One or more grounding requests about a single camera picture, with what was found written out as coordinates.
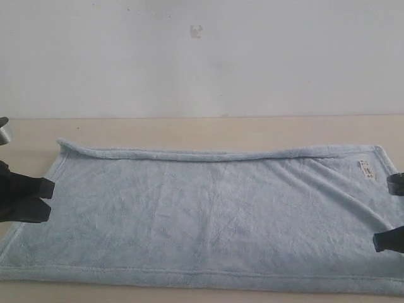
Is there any light blue fluffy towel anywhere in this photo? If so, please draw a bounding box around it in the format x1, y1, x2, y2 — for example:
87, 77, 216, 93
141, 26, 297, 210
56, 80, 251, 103
1, 140, 403, 295

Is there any white towel care label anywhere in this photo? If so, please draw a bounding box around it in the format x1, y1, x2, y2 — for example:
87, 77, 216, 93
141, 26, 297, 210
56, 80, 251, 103
358, 160, 376, 181

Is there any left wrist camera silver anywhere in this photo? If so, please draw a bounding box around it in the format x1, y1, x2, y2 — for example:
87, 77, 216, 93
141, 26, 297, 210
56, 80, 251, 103
0, 117, 13, 146

